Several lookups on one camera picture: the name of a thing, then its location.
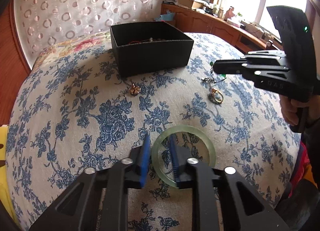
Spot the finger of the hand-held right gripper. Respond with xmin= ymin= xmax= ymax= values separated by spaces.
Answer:
xmin=239 ymin=50 xmax=287 ymax=63
xmin=212 ymin=59 xmax=291 ymax=77

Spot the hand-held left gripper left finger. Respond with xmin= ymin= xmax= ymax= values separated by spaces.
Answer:
xmin=29 ymin=133 xmax=152 ymax=231

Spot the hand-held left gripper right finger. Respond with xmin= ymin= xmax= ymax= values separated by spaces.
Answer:
xmin=168 ymin=135 xmax=292 ymax=231

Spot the green bead jewelry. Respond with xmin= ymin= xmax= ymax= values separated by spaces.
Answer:
xmin=201 ymin=62 xmax=227 ymax=84

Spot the gold ring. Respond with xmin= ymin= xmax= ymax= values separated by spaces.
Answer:
xmin=208 ymin=87 xmax=224 ymax=104

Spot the pale green jade bangle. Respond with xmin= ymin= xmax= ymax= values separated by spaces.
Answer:
xmin=151 ymin=125 xmax=216 ymax=188

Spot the black jewelry box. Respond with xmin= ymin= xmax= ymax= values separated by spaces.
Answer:
xmin=110 ymin=21 xmax=194 ymax=78

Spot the person's right hand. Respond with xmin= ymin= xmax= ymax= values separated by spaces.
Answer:
xmin=280 ymin=95 xmax=299 ymax=126

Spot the pink figurine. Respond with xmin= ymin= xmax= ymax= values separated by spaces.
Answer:
xmin=224 ymin=6 xmax=237 ymax=20

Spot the long wooden cabinet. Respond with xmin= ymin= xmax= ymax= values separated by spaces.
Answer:
xmin=161 ymin=3 xmax=285 ymax=52

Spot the open cardboard box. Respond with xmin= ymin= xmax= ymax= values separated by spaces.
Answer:
xmin=177 ymin=0 xmax=204 ymax=9

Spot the teal crumpled paper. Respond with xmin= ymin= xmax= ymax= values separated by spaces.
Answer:
xmin=154 ymin=11 xmax=176 ymax=22

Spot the person's red clothing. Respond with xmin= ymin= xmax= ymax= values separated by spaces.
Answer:
xmin=289 ymin=142 xmax=320 ymax=198

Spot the pink floral quilt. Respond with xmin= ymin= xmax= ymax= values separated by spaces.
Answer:
xmin=32 ymin=31 xmax=113 ymax=69

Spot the yellow plush toy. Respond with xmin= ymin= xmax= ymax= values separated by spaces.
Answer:
xmin=0 ymin=125 xmax=21 ymax=224

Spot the circle-patterned sheer cloth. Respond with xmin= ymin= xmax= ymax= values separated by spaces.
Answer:
xmin=14 ymin=0 xmax=163 ymax=55

